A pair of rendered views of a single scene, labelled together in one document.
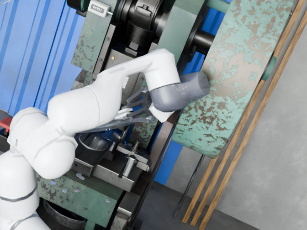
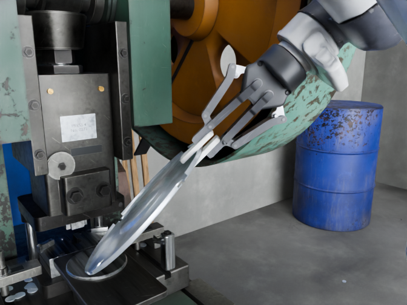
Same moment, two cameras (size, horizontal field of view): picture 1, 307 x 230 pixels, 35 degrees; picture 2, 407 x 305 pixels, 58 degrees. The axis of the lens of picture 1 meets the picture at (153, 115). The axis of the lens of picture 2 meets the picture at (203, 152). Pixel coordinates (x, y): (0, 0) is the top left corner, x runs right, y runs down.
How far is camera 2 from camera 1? 1.32 m
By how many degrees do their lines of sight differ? 41
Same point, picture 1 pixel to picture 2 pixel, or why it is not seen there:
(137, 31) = (65, 21)
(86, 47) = not seen: outside the picture
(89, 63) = (15, 123)
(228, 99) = not seen: hidden behind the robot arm
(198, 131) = (301, 103)
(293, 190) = (189, 181)
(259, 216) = (176, 224)
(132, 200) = (206, 290)
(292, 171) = not seen: hidden behind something
